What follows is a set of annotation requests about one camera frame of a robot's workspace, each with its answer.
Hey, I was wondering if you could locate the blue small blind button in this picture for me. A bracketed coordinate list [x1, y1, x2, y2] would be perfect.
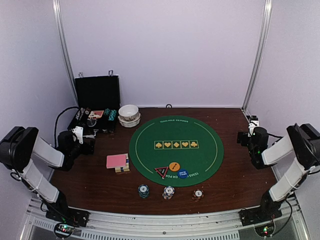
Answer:
[177, 169, 189, 179]

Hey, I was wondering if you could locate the front aluminium rail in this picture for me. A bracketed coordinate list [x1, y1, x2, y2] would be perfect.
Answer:
[18, 192, 310, 240]

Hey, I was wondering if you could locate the clear round dealer button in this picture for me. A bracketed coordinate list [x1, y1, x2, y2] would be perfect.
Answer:
[86, 118, 97, 128]

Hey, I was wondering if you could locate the red triangular all-in button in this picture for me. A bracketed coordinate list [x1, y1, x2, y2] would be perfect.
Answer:
[154, 166, 169, 179]

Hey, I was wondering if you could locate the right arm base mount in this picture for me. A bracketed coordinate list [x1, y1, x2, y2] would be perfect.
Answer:
[238, 207, 282, 227]

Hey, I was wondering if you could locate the teal chip row in case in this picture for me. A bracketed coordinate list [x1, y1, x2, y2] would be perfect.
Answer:
[108, 109, 118, 122]

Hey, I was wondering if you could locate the teal poker chip stack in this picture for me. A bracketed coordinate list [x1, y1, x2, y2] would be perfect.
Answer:
[138, 184, 150, 199]

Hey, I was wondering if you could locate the red playing card deck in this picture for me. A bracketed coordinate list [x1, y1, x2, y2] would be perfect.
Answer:
[106, 154, 127, 169]

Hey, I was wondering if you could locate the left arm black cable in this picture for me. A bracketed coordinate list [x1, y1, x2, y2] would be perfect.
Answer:
[54, 106, 80, 147]

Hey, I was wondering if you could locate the blue cream chip row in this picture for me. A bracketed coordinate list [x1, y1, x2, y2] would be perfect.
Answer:
[75, 108, 85, 123]

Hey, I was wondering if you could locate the aluminium frame post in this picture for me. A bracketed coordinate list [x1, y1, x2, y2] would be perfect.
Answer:
[52, 0, 78, 103]
[241, 0, 273, 113]

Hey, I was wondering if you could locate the white ceramic bowl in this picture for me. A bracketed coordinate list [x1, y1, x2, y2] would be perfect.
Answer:
[118, 104, 139, 121]

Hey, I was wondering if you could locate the black poker chip case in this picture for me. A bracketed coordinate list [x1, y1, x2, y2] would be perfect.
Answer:
[67, 74, 121, 134]

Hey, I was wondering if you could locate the green round poker mat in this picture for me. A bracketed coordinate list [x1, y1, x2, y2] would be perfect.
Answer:
[129, 115, 224, 187]

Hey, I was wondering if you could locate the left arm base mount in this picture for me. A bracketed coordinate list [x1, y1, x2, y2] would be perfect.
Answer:
[45, 208, 90, 227]

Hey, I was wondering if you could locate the brown poker chip stack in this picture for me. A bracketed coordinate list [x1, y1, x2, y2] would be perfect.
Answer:
[192, 189, 204, 201]

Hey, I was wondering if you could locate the card deck in case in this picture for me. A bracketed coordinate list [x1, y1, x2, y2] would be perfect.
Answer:
[88, 110, 104, 119]

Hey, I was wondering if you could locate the left aluminium frame post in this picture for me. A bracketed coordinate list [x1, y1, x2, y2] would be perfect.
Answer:
[52, 0, 78, 103]

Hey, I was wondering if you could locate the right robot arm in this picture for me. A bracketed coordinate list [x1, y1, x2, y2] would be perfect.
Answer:
[237, 121, 320, 221]

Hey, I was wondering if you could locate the gold striped card box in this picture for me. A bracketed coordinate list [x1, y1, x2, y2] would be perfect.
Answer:
[114, 153, 130, 173]

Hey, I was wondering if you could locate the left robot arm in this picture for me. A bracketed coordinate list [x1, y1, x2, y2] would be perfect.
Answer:
[0, 126, 95, 222]

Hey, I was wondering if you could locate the right aluminium frame post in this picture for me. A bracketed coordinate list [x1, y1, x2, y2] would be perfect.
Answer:
[241, 0, 273, 113]

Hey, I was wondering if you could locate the orange round blind button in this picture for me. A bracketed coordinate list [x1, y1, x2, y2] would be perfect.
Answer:
[169, 162, 181, 172]

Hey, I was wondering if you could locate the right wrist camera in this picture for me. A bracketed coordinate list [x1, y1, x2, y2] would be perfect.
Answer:
[248, 115, 260, 137]

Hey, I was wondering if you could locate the white scalloped ceramic dish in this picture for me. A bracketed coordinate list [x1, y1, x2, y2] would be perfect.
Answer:
[118, 113, 141, 128]

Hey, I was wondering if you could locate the blue white poker chip stack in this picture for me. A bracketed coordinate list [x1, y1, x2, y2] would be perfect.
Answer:
[162, 186, 175, 200]

